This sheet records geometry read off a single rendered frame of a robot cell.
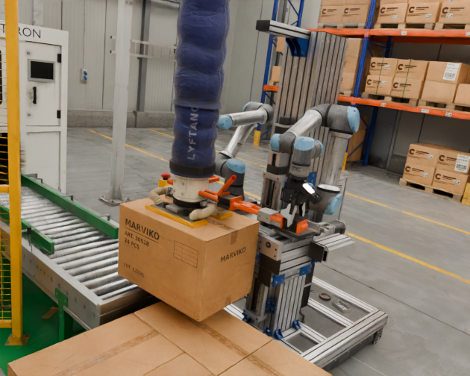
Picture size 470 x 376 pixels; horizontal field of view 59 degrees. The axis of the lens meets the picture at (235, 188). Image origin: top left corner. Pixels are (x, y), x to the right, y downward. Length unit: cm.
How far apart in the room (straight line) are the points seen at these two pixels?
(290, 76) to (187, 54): 72
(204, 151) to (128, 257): 70
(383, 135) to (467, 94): 263
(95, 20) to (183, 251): 1010
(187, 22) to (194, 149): 55
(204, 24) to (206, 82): 24
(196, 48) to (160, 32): 1072
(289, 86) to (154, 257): 118
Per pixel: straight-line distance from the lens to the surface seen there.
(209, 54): 190
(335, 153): 208
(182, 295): 200
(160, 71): 1261
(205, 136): 193
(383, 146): 1071
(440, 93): 889
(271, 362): 203
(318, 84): 232
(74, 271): 266
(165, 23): 1271
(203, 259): 184
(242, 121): 241
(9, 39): 253
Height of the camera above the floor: 176
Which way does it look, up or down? 15 degrees down
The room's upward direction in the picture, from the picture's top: 7 degrees clockwise
